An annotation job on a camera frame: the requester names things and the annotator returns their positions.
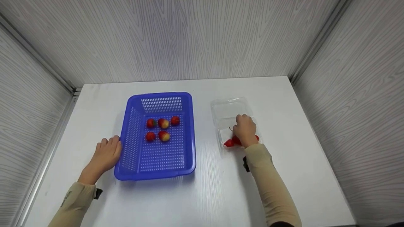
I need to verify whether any person's left hand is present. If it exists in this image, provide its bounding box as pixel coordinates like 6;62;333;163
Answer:
78;135;123;185

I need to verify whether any person's right hand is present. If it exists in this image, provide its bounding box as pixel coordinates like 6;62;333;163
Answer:
233;114;259;149

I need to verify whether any person's right forearm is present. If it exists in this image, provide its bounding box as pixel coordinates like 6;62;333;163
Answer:
244;143;303;227

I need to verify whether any person's left forearm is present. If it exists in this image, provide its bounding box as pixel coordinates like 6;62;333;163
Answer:
47;181;97;227

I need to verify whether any clear plastic clamshell box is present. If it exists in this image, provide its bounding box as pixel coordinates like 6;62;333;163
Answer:
210;97;263;150

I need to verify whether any blue plastic slotted basket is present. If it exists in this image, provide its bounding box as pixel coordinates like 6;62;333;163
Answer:
114;92;197;182

